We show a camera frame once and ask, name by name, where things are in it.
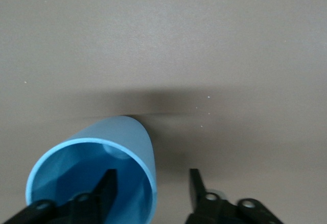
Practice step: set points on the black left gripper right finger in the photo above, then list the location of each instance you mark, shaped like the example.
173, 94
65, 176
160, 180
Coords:
201, 196

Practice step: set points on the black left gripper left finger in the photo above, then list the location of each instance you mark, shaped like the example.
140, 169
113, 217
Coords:
102, 196

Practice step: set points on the blue plastic cup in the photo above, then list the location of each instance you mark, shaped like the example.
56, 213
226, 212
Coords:
120, 137

